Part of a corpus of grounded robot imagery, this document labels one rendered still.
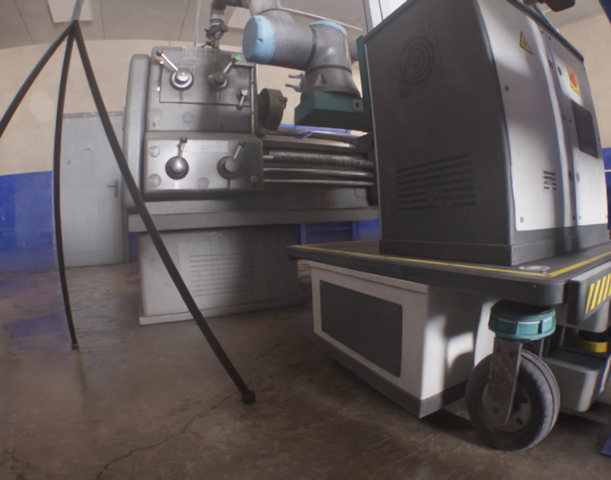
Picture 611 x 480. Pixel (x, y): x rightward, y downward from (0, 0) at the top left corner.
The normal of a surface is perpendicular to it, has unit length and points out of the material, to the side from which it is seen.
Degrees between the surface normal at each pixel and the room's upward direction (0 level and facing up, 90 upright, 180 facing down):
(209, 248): 90
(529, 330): 90
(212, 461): 0
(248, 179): 90
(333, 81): 70
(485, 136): 90
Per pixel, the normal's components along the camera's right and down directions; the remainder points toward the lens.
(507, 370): -0.93, 0.06
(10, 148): 0.46, 0.02
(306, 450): -0.04, -1.00
